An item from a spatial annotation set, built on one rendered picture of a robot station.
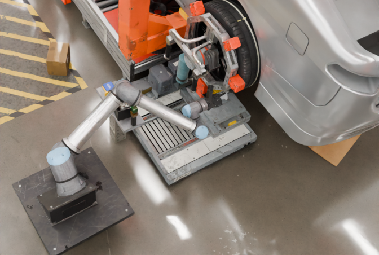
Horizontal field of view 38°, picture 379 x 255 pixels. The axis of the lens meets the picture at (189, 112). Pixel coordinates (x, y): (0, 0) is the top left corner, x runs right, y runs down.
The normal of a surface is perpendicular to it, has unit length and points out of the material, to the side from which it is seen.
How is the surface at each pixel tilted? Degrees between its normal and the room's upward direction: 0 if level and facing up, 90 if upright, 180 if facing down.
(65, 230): 0
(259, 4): 90
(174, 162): 0
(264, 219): 0
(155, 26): 90
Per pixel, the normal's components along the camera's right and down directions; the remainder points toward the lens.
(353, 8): 0.30, -0.27
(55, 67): -0.01, 0.81
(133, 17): 0.54, 0.72
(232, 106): 0.11, -0.58
